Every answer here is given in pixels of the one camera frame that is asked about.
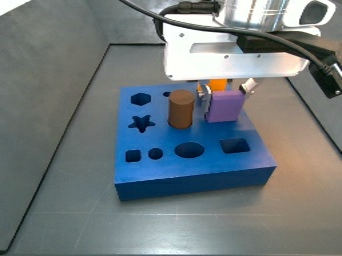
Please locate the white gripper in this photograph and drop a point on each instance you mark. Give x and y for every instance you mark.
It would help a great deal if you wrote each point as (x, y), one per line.
(201, 55)

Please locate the purple double-square block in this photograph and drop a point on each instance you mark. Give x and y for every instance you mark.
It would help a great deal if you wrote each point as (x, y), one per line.
(225, 106)

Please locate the blue shape-sorting board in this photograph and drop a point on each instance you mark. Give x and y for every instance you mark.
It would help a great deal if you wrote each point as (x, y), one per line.
(162, 161)

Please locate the yellow arch block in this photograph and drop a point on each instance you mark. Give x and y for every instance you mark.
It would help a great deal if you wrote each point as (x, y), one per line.
(218, 84)

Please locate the brown cylinder peg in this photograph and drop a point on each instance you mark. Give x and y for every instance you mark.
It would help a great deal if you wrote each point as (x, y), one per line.
(181, 108)

